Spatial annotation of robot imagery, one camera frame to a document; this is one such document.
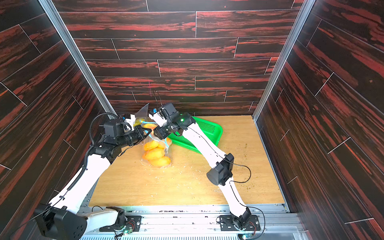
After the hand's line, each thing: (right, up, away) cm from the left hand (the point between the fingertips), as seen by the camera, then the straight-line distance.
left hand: (153, 129), depth 75 cm
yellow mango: (-5, -9, +14) cm, 17 cm away
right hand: (+3, +1, +6) cm, 7 cm away
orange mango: (-3, -14, +14) cm, 20 cm away
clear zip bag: (+6, -7, +2) cm, 10 cm away
